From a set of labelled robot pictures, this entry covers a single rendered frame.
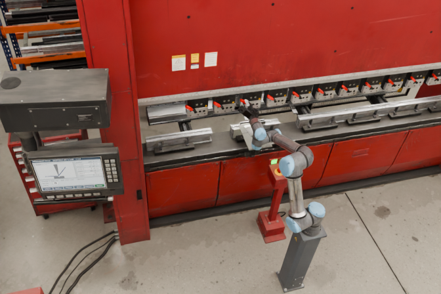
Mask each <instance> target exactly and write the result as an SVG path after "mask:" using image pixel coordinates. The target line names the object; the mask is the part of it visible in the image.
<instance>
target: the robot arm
mask: <svg viewBox="0 0 441 294"><path fill-rule="evenodd" d="M244 101H245V103H246V106H247V107H248V108H246V107H245V105H244V103H242V105H241V106H240V107H239V108H238V111H239V112H240V113H241V114H243V115H244V116H245V117H246V118H247V119H249V124H250V126H251V128H252V130H253V138H252V141H251V147H252V149H254V150H260V149H261V148H262V146H263V145H264V144H267V143H269V142H273V143H275V144H277V145H278V146H281V147H282V148H284V149H285V150H287V151H288V152H291V154H290V155H288V156H285V157H283V158H282V159H281V160H280V162H279V168H280V171H281V174H282V175H283V176H284V177H285V178H286V179H287V185H288V191H289V202H290V208H291V209H290V210H289V216H288V217H287V218H286V219H285V221H286V223H287V225H288V227H289V229H290V230H291V231H292V232H294V233H298V232H302V233H303V234H304V235H306V236H310V237H314V236H317V235H318V234H319V233H320V232H321V230H322V224H321V223H322V220H323V217H324V216H325V212H326V210H325V208H324V206H323V205H322V204H321V203H318V202H315V201H314V202H311V203H309V205H308V207H307V208H304V203H303V191H302V184H301V177H302V176H303V169H306V168H307V167H310V166H311V165H312V162H313V160H314V155H313V153H312V150H311V149H310V148H308V147H307V146H305V145H300V144H298V143H296V142H294V141H292V140H291V139H289V138H287V137H285V136H283V135H282V134H281V131H280V130H279V129H273V130H271V131H268V132H266V131H265V129H264V127H263V125H262V123H261V121H260V119H259V118H258V116H259V115H260V113H259V111H258V109H256V108H253V105H252V103H250V102H249V101H248V100H246V99H245V100H244ZM257 111H258V112H257Z"/></svg>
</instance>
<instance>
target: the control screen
mask: <svg viewBox="0 0 441 294"><path fill-rule="evenodd" d="M31 162H32V164H33V168H34V170H35V173H36V175H37V178H38V181H39V183H40V186H41V189H42V191H51V190H71V189H82V188H101V187H106V185H105V181H104V175H103V171H102V165H101V161H100V157H80V158H68V159H44V160H32V161H31ZM52 182H58V183H59V184H53V183H52Z"/></svg>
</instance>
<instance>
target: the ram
mask: <svg viewBox="0 0 441 294"><path fill-rule="evenodd" d="M129 11H130V19H131V33H132V40H133V54H134V61H135V75H136V89H137V97H138V99H142V98H153V97H159V96H169V95H179V94H185V93H196V92H202V91H212V90H217V89H228V88H234V87H244V86H250V85H260V84H267V83H277V82H282V81H293V80H299V79H309V78H315V77H325V76H331V75H342V74H352V73H358V72H368V71H374V70H385V69H391V68H401V67H407V66H417V65H423V64H434V63H439V62H441V0H129ZM217 51H218V55H217V66H210V67H204V61H205V53H210V52H217ZM197 53H199V62H194V63H191V54H197ZM178 55H185V70H177V71H172V56H178ZM191 64H199V68H194V69H191ZM438 68H441V66H433V67H427V68H416V69H410V70H400V71H395V72H385V73H375V74H369V75H358V76H352V77H342V78H337V79H326V80H321V81H310V82H304V83H294V84H288V85H278V86H273V87H263V88H256V89H246V90H240V91H230V92H225V93H215V94H204V95H198V96H188V97H182V98H172V99H167V100H157V101H150V102H140V103H138V106H145V105H151V104H161V103H166V102H176V101H182V100H192V99H198V98H208V97H214V96H224V95H234V94H240V93H250V92H255V91H265V90H270V89H281V88H286V87H296V86H302V85H312V84H318V83H328V82H334V81H344V80H349V79H360V78H365V77H375V76H381V75H391V74H401V73H407V72H417V71H423V70H433V69H438Z"/></svg>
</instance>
